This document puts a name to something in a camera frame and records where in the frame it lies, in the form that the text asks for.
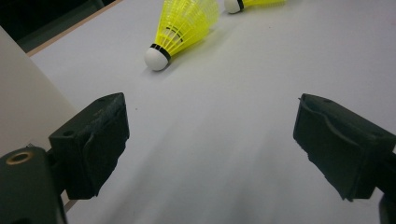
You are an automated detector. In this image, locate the white box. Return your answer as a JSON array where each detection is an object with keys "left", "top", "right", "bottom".
[{"left": 0, "top": 26, "right": 79, "bottom": 213}]

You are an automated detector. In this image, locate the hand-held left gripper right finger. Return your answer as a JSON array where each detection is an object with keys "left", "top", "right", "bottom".
[{"left": 292, "top": 92, "right": 396, "bottom": 202}]

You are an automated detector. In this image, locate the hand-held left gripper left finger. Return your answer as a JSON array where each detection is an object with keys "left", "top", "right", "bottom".
[{"left": 48, "top": 91, "right": 131, "bottom": 201}]

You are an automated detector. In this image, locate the yellow plastic shuttlecock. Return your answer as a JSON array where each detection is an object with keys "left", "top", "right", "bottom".
[
  {"left": 223, "top": 0, "right": 288, "bottom": 15},
  {"left": 158, "top": 0, "right": 219, "bottom": 45},
  {"left": 144, "top": 0, "right": 220, "bottom": 72}
]

